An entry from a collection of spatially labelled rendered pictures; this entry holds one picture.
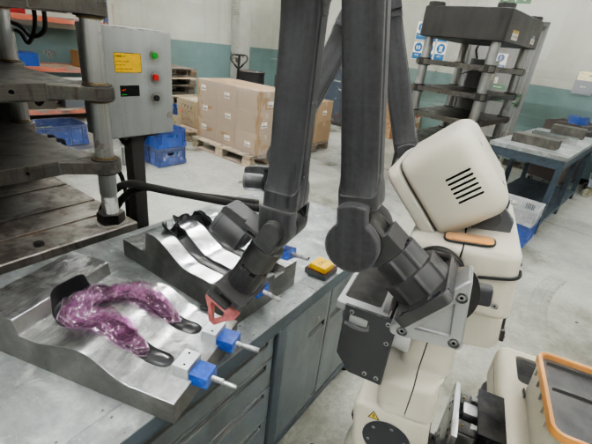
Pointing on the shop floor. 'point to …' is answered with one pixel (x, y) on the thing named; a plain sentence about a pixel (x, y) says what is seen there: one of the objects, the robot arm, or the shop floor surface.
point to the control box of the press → (136, 97)
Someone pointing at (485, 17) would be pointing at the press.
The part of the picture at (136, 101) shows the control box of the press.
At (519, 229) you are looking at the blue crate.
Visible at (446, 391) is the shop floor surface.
